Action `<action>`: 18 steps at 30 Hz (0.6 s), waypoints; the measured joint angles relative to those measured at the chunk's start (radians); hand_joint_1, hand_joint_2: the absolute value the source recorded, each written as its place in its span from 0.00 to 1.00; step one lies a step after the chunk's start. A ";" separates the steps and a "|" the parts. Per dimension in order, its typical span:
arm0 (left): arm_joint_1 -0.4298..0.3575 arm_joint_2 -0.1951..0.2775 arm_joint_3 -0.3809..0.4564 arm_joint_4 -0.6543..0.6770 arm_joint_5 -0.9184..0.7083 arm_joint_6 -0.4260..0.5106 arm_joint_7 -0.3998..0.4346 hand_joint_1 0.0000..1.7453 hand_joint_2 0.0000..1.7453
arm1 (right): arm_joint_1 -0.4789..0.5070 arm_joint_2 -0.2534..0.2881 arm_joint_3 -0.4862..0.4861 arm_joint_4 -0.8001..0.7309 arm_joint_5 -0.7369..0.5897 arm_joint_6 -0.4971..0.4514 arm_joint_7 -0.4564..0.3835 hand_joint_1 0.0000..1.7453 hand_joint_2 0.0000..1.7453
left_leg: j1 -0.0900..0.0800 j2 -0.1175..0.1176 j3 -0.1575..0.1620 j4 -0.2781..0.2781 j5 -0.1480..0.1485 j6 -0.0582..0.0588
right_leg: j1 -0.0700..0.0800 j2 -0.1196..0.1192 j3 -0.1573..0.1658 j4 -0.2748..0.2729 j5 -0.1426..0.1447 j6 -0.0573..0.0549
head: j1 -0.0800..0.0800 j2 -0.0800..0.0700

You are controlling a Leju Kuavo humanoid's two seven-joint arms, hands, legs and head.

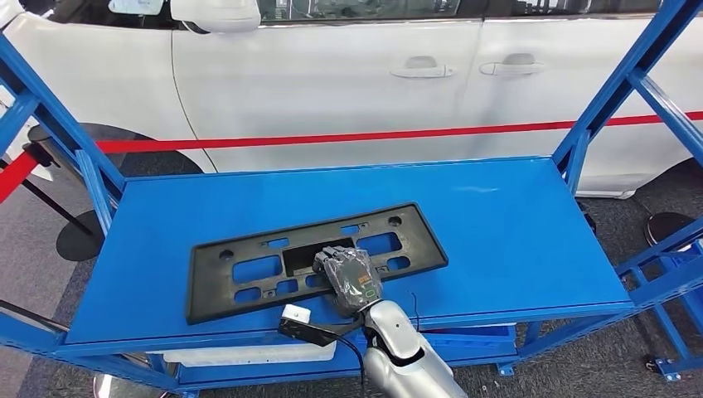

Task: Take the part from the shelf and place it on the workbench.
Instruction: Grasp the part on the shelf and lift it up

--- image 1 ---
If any white car side mirror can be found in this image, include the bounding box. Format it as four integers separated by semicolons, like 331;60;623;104
170;0;263;34

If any blue metal shelf rack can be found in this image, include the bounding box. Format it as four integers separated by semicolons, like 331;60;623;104
0;0;703;398

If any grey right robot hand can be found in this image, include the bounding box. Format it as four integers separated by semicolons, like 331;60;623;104
312;245;385;318

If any thin black stand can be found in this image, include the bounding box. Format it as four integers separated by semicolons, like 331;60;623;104
0;159;105;263

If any black camera cable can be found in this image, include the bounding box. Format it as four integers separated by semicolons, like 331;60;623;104
327;335;369;398

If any black plastic plate frame part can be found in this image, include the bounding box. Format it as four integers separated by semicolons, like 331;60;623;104
185;201;450;326

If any black round stanchion base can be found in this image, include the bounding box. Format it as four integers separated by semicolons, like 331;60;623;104
643;211;697;253

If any white car door handle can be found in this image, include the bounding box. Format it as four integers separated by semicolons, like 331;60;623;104
478;53;546;77
390;56;457;80

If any stanchion with chrome base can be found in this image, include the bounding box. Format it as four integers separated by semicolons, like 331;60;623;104
0;298;166;398

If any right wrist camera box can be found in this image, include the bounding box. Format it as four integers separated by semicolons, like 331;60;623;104
277;303;342;348

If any black stanchion post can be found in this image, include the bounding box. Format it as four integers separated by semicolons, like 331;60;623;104
22;124;61;168

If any red barrier belt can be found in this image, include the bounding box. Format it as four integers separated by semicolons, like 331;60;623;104
0;151;41;206
95;111;703;155

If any white car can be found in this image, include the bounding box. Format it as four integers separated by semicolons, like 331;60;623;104
0;0;703;200

